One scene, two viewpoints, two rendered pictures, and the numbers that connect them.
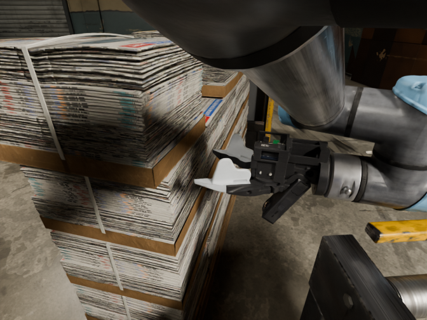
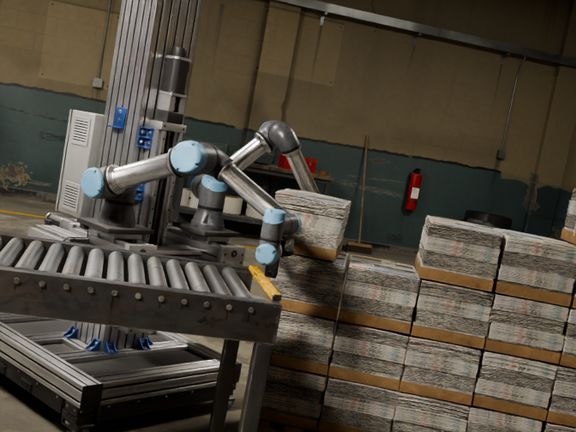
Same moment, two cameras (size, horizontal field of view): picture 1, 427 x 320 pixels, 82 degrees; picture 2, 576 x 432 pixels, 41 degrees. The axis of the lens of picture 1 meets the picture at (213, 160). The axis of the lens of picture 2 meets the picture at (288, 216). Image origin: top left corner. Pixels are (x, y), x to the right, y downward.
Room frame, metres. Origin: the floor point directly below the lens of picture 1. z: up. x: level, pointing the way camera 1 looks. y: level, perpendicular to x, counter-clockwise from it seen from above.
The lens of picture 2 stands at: (-0.06, -2.88, 1.29)
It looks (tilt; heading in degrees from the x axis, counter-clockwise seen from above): 6 degrees down; 81
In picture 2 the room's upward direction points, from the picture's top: 10 degrees clockwise
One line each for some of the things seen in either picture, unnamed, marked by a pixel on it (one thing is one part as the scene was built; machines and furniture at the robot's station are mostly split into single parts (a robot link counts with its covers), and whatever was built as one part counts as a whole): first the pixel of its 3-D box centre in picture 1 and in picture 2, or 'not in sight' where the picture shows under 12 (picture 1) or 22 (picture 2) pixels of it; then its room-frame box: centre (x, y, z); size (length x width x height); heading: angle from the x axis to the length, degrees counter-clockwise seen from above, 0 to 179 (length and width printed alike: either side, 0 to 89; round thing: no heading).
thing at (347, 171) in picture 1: (337, 177); not in sight; (0.33, -0.20, 0.87); 0.08 x 0.05 x 0.08; 164
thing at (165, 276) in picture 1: (186, 180); (398, 368); (1.00, 0.13, 0.42); 1.17 x 0.39 x 0.83; 166
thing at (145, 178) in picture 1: (153, 140); (303, 246); (0.51, 0.14, 0.86); 0.29 x 0.16 x 0.04; 164
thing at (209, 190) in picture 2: not in sight; (213, 190); (0.14, 0.56, 0.98); 0.13 x 0.12 x 0.14; 103
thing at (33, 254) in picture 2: not in sight; (28, 261); (-0.44, -0.50, 0.77); 0.47 x 0.05 x 0.05; 94
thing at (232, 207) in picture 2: not in sight; (249, 191); (0.90, 6.24, 0.55); 1.80 x 0.70 x 1.09; 4
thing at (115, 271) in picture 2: not in sight; (115, 272); (-0.18, -0.48, 0.77); 0.47 x 0.05 x 0.05; 94
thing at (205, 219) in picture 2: not in sight; (208, 216); (0.14, 0.55, 0.87); 0.15 x 0.15 x 0.10
